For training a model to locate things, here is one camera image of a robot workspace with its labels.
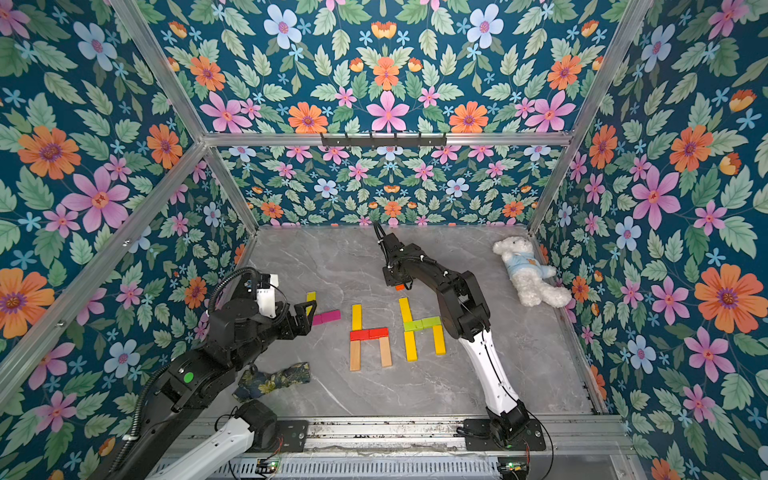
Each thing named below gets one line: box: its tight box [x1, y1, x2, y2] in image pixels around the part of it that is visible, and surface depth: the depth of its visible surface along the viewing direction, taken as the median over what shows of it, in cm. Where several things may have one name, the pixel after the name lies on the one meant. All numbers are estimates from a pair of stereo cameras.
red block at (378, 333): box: [368, 327, 389, 339], surface depth 92 cm
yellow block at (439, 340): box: [433, 325, 447, 356], surface depth 90 cm
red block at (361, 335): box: [349, 330, 370, 341], surface depth 92 cm
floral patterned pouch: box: [232, 362, 311, 402], surface depth 82 cm
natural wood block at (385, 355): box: [379, 338, 393, 368], surface depth 88 cm
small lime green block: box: [422, 316, 441, 328], surface depth 95 cm
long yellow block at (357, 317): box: [351, 304, 363, 331], surface depth 96 cm
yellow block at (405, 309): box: [399, 297, 413, 323], surface depth 98 cm
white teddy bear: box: [493, 236, 572, 308], surface depth 98 cm
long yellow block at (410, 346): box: [403, 331, 418, 362], surface depth 90 cm
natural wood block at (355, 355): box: [350, 340, 361, 371], surface depth 88 cm
